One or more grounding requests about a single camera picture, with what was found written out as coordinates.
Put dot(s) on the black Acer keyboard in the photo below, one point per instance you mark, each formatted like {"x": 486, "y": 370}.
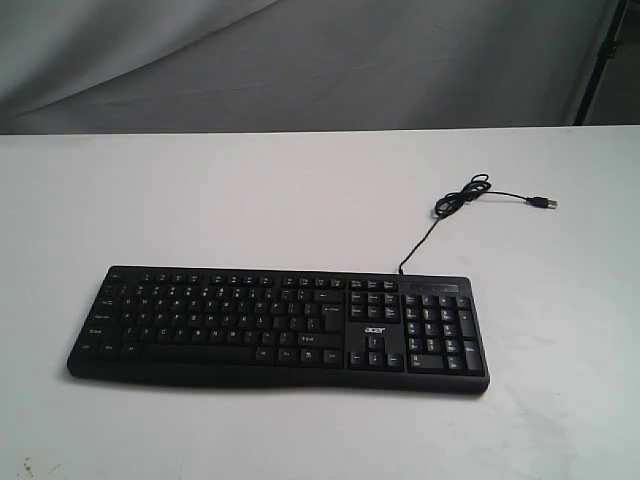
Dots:
{"x": 235, "y": 328}

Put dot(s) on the grey backdrop cloth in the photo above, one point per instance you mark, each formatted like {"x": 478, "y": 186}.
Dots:
{"x": 90, "y": 67}

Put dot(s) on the black tripod stand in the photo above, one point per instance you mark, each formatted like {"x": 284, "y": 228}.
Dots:
{"x": 611, "y": 96}

